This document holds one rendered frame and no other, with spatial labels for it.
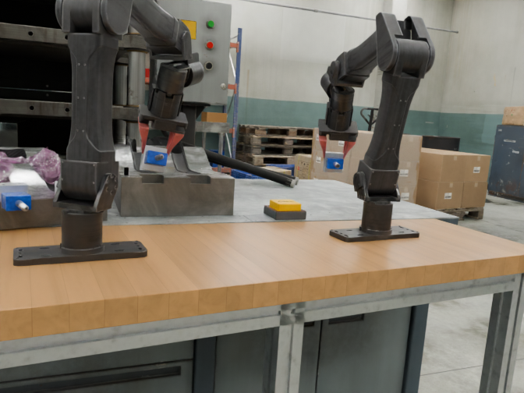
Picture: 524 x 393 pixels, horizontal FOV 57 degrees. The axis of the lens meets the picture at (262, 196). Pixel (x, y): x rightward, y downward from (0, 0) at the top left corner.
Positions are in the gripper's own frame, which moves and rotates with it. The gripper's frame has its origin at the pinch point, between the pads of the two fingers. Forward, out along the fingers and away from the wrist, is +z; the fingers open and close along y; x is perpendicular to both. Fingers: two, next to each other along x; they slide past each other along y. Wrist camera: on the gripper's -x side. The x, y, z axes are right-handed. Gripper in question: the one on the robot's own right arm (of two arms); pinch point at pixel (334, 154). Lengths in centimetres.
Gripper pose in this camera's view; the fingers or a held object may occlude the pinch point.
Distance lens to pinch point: 136.1
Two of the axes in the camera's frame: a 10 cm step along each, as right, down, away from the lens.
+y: -10.0, -0.6, 0.3
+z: -0.3, 7.9, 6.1
